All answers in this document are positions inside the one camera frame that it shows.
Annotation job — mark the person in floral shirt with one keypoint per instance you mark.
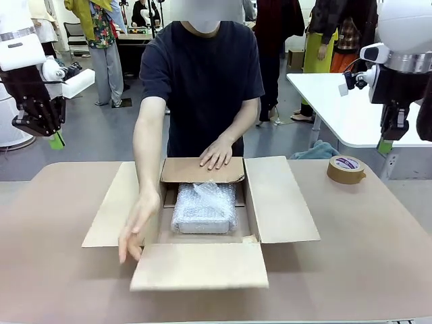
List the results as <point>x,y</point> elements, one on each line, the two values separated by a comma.
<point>101,50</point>

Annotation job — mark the brown packing tape roll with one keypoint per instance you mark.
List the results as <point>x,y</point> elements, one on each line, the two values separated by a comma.
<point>344,177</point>

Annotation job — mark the person's right forearm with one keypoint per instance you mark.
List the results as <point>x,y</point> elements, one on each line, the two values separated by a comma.
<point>145,152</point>

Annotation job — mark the white side table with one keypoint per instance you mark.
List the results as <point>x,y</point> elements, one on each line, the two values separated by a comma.
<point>337,111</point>

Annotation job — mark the wooden background desk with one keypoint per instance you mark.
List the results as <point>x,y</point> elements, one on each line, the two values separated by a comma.
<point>135,38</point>

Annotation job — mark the small cardboard box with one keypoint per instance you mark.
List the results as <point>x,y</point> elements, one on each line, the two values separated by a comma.
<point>295,59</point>

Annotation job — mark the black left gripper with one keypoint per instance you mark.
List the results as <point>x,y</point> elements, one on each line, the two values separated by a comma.
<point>23,84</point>

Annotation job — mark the person's torso black shirt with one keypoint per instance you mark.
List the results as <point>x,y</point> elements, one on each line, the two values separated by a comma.
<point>202,84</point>

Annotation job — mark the black office chair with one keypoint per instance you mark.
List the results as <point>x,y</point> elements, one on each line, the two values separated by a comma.
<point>76,33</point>

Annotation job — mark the person's left forearm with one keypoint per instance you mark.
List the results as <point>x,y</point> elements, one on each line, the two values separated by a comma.
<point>241,118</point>

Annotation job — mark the seated person in black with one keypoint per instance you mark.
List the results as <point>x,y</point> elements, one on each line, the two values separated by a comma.
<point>145,13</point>

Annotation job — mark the bubble-wrapped clock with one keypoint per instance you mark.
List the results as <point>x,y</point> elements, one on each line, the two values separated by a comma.
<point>202,216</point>

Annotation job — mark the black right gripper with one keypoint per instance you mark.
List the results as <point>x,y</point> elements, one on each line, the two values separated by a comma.
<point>395,86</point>

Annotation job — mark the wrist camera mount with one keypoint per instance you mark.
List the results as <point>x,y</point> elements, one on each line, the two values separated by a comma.
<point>50,71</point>
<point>359,80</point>

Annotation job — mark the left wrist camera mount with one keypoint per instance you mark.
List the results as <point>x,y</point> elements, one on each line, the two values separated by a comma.
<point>50,71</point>

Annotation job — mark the white foam block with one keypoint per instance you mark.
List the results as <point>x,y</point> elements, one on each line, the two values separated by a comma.
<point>81,84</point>

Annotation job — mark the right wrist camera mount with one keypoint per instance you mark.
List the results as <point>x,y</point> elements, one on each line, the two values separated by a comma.
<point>359,80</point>

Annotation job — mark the teal towel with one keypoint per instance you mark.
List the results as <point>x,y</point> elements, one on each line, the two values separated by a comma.
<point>317,150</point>

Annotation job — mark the person in yellow-green skirt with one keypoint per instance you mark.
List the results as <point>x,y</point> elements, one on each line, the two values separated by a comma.
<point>320,50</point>

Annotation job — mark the brown cardboard box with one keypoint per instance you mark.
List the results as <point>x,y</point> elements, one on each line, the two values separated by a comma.
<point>202,266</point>

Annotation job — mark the person's right hand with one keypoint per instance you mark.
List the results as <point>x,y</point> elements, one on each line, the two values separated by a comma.
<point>141,216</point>

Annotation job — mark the person's left hand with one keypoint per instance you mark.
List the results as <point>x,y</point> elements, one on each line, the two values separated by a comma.
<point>217,155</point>

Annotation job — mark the person's blurred head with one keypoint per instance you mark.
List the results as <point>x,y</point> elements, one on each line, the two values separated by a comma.
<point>206,23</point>

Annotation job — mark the person in dark red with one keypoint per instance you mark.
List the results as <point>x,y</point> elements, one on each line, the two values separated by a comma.
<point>273,33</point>

